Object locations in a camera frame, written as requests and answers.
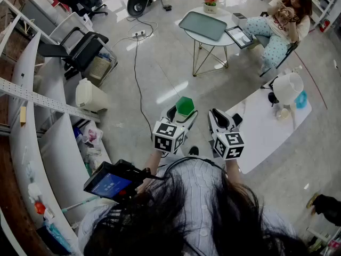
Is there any white two-compartment box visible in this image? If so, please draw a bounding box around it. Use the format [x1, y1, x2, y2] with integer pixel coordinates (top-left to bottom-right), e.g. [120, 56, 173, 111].
[231, 12, 248, 26]

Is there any white plastic bag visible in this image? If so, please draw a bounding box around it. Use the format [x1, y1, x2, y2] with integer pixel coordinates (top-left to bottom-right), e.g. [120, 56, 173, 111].
[81, 120, 104, 145]

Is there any black lamp base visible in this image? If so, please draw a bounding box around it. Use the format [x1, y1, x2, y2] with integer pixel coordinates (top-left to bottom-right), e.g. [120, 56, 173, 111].
[267, 91, 280, 108]

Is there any long black floor cable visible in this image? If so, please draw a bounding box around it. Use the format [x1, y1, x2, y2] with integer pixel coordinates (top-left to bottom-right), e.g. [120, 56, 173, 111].
[126, 14, 155, 139]

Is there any grey-green rectangular plastic tray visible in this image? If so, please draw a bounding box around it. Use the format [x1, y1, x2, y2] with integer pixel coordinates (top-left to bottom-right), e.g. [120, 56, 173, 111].
[178, 11, 228, 42]

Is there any person's striped shirt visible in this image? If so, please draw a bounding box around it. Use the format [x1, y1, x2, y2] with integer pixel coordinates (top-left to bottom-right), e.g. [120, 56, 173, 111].
[78, 156, 296, 256]

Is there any teal glass ornament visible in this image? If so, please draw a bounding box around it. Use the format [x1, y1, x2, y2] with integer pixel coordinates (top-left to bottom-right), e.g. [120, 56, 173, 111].
[295, 90, 308, 109]

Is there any grey cabinet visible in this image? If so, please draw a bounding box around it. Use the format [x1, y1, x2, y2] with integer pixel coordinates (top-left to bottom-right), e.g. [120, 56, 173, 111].
[20, 0, 64, 36]

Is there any person's right forearm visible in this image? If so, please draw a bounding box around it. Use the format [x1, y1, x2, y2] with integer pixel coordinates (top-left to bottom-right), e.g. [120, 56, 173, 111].
[225, 157, 242, 182]

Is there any white lamp shade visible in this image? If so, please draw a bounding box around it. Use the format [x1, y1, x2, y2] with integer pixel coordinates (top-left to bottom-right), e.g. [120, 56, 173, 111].
[273, 72, 304, 106]

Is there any black neck cable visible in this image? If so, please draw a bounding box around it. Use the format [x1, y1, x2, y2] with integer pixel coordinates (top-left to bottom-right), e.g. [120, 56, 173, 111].
[159, 156, 227, 176]

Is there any white pot of flowers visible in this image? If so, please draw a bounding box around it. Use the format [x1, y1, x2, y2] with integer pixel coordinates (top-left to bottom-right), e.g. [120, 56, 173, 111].
[198, 0, 223, 14]

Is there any white low table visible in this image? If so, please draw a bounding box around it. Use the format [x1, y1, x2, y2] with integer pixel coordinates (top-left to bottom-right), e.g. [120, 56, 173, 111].
[225, 86, 312, 174]

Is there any person's left forearm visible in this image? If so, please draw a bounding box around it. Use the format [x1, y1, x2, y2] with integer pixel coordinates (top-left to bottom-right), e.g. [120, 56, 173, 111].
[145, 149, 163, 176]

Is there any black framed deer picture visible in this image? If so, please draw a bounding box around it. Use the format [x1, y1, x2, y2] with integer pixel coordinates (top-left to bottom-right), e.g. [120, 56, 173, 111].
[225, 25, 254, 50]

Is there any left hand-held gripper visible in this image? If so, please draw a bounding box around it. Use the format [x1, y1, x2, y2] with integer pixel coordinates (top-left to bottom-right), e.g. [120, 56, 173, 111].
[152, 104, 199, 155]

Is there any black armchair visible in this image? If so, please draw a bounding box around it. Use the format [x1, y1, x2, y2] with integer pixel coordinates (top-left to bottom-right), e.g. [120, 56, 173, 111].
[37, 27, 110, 80]

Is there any black swivel office chair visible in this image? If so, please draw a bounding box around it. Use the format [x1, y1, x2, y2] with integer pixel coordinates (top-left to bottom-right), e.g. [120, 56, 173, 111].
[69, 0, 109, 20]

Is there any white waste bin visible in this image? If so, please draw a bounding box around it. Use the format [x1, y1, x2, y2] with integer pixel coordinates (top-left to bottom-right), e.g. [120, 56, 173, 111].
[75, 78, 109, 112]

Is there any black chest-mounted screen device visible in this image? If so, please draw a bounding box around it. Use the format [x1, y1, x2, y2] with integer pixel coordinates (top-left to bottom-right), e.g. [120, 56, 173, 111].
[83, 159, 152, 204]

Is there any beige wicker basket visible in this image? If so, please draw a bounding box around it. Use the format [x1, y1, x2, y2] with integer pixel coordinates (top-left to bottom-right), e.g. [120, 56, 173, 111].
[89, 56, 111, 80]

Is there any white floor cable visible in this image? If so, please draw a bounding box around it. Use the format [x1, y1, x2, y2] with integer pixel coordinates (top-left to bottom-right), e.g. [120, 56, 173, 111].
[110, 20, 158, 49]

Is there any small white dish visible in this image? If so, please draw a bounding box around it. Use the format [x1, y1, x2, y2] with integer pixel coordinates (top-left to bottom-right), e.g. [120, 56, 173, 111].
[277, 107, 290, 121]

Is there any green hexagonal cup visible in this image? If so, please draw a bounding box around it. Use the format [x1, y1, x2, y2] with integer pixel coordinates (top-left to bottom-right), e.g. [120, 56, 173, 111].
[175, 96, 196, 117]

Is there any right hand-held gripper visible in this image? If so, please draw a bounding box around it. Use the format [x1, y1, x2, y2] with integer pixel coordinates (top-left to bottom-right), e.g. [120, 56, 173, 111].
[208, 108, 245, 161]

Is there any white curved shelf unit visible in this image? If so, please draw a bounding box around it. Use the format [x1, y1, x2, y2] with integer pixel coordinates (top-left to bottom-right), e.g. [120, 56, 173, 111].
[7, 30, 112, 256]

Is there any grey chair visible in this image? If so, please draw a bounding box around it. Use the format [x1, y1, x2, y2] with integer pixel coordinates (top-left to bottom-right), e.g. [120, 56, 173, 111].
[255, 11, 299, 77]

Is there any white perforated beam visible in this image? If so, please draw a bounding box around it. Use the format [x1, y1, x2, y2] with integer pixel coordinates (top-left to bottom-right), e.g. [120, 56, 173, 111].
[0, 77, 101, 124]

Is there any round white side table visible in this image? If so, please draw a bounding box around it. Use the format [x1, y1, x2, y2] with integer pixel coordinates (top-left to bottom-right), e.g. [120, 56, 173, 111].
[183, 6, 237, 77]

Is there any black and white wheeled device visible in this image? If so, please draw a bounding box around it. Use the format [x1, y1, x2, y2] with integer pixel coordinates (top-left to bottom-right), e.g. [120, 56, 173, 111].
[127, 0, 150, 17]

